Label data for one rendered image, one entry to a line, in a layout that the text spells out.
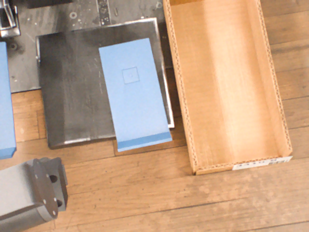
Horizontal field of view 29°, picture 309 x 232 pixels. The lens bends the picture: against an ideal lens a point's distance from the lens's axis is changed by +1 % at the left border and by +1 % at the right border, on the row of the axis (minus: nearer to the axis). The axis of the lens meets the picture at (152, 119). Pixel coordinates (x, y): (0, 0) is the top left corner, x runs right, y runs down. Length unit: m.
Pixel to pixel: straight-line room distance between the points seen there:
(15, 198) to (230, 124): 0.39
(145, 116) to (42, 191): 0.30
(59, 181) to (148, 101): 0.26
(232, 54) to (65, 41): 0.23
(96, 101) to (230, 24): 0.22
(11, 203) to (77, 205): 0.31
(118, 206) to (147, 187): 0.05
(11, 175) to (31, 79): 0.36
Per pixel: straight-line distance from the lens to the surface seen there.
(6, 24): 0.80
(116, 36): 0.84
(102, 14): 0.87
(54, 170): 0.57
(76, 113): 0.81
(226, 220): 0.79
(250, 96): 0.82
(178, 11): 0.86
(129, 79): 0.81
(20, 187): 0.50
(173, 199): 0.79
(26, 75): 0.86
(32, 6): 0.89
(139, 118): 0.79
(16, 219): 0.53
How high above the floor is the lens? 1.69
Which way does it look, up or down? 75 degrees down
